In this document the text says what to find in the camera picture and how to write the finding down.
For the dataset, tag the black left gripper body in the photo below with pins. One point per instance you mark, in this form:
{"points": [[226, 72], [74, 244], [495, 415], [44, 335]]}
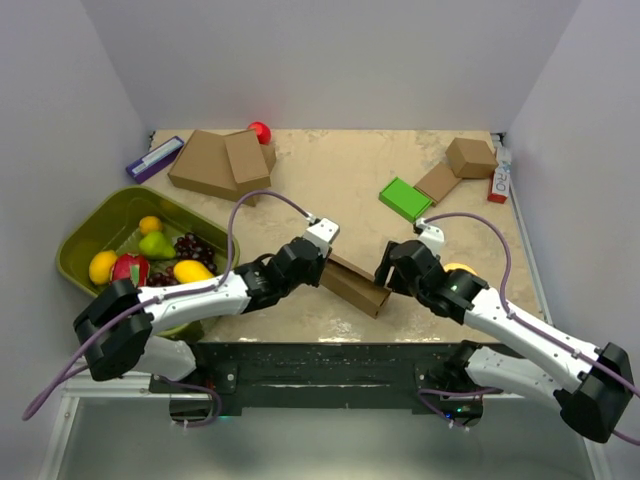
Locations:
{"points": [[313, 275]]}

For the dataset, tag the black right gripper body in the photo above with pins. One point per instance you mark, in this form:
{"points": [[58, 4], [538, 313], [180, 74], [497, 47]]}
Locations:
{"points": [[397, 284]]}

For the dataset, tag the brown cardboard box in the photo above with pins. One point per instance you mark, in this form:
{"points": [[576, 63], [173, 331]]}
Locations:
{"points": [[354, 285]]}

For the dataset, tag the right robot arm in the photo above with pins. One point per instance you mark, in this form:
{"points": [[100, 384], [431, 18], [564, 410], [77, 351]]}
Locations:
{"points": [[591, 386]]}

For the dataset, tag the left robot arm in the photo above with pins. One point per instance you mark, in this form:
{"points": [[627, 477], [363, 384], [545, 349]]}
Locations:
{"points": [[117, 327]]}

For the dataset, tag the green paper box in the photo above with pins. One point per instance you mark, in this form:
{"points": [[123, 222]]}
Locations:
{"points": [[405, 200]]}

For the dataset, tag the flat small brown box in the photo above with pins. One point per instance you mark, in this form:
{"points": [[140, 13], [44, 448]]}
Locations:
{"points": [[438, 182]]}

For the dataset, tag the red white toothpaste box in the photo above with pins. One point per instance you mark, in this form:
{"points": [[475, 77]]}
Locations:
{"points": [[499, 186]]}

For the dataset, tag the medium brown box on top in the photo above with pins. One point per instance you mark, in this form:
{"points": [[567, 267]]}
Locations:
{"points": [[247, 162]]}

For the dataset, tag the small brown cube box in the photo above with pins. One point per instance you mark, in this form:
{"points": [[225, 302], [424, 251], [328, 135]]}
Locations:
{"points": [[471, 159]]}

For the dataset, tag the large flat brown box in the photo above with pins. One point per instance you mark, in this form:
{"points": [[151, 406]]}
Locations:
{"points": [[203, 167]]}

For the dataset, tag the purple toothpaste box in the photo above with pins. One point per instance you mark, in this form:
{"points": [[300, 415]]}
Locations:
{"points": [[155, 160]]}

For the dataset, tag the orange round disc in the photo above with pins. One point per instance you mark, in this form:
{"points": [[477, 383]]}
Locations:
{"points": [[459, 266]]}

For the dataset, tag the yellow mango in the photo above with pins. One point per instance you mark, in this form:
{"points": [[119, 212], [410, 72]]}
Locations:
{"points": [[190, 271]]}

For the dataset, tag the purple grapes bunch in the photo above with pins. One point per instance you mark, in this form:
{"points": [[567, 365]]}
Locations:
{"points": [[187, 247]]}

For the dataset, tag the red apple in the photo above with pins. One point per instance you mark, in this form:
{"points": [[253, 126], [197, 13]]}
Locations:
{"points": [[262, 132]]}

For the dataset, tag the green pear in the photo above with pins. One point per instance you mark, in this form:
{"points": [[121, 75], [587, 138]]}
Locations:
{"points": [[156, 246]]}

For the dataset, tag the small orange fruit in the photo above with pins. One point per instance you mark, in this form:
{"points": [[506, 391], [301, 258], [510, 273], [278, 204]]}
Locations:
{"points": [[150, 224]]}

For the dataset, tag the red dragon fruit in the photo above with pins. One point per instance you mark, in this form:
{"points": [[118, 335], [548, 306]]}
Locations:
{"points": [[134, 267]]}

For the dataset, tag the olive green plastic bin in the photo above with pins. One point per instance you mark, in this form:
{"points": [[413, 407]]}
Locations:
{"points": [[113, 225]]}

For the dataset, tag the yellow lemon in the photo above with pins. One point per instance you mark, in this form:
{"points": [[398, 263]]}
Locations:
{"points": [[101, 266]]}

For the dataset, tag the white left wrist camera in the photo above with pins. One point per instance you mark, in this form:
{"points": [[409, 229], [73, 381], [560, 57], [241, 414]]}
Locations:
{"points": [[322, 232]]}

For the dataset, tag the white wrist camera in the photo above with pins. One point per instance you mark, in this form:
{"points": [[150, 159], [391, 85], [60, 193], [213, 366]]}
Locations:
{"points": [[430, 235], [322, 232]]}

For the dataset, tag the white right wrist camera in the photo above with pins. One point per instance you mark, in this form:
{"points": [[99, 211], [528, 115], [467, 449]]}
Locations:
{"points": [[430, 235]]}

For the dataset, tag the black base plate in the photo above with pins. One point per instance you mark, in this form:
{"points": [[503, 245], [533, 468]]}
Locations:
{"points": [[326, 376]]}

